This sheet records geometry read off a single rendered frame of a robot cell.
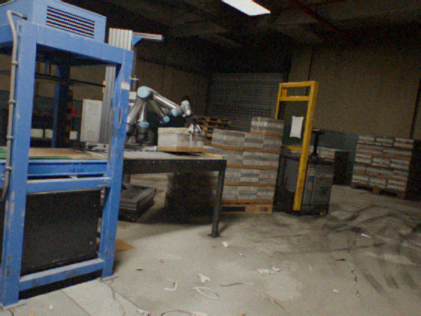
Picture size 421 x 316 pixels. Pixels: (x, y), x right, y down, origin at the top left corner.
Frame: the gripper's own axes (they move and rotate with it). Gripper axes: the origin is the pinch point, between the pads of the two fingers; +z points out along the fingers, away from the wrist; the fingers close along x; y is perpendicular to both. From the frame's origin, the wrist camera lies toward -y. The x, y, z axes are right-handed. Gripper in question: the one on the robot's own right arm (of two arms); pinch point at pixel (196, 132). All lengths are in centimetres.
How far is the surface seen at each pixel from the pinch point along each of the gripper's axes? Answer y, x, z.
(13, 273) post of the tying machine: 11, 172, 91
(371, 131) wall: 61, -747, -69
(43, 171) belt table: -6, 153, 38
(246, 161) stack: 43, -123, 15
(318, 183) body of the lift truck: 11, -224, 65
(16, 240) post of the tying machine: 0, 172, 75
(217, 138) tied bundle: 55, -97, -24
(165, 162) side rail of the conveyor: -3, 53, 33
